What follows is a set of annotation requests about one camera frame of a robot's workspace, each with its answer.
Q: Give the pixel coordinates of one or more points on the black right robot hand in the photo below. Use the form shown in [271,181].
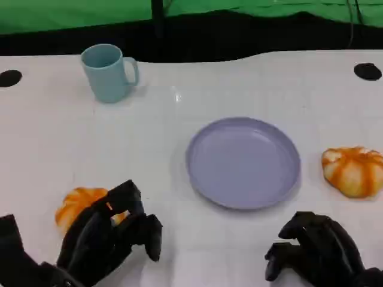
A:
[326,248]

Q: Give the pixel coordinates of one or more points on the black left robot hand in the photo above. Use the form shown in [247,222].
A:
[92,239]

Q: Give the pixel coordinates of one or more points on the orange white toy bread roll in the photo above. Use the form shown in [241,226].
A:
[353,173]
[76,201]

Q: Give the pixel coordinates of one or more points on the lilac plate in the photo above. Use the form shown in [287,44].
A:
[242,164]

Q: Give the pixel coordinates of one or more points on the pale green mug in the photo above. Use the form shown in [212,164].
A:
[106,77]

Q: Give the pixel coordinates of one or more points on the black table grommet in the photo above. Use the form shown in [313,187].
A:
[9,78]
[367,71]

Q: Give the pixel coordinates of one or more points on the green cloth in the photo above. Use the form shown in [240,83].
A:
[74,15]

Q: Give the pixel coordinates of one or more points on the black upright pole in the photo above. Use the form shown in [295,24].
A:
[157,18]

